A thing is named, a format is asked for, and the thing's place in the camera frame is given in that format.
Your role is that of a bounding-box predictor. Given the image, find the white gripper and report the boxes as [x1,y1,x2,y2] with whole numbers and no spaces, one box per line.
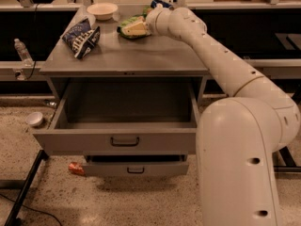
[121,8,166,36]

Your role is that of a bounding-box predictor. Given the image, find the green rice chip bag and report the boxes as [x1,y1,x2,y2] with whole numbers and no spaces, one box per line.
[117,6,152,40]

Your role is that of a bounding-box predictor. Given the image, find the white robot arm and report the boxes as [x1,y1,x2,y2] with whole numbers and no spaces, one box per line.
[119,5,300,226]

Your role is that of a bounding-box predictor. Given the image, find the grey metal drawer cabinet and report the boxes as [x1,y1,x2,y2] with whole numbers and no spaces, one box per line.
[40,5,209,99]

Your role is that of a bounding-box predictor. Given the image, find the blue chip bag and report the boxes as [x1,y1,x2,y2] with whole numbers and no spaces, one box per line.
[62,18,101,59]

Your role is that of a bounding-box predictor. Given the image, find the open grey top drawer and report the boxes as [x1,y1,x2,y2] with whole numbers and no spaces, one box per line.
[34,78,198,155]

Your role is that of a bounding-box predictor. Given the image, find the grey lower drawer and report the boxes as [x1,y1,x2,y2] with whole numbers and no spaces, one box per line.
[83,154,189,177]

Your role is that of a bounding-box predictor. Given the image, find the blue soda can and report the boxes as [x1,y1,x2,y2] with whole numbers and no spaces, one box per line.
[150,0,173,9]

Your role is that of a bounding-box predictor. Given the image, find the white bowl on cabinet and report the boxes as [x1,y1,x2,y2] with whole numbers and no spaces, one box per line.
[87,3,119,21]

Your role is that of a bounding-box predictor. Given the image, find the clear plastic water bottle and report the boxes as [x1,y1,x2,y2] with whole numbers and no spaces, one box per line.
[14,39,34,67]

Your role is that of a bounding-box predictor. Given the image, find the orange snack packet on floor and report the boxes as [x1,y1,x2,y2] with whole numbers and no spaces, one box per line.
[68,162,85,176]

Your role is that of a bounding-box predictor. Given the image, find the black stand leg left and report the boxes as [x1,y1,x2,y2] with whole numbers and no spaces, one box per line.
[0,150,48,226]

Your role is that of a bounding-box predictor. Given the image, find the black stand frame right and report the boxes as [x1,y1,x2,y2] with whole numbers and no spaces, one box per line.
[274,147,301,173]

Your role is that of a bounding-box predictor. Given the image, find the black floor cable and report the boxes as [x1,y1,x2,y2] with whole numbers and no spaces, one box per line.
[0,192,64,226]

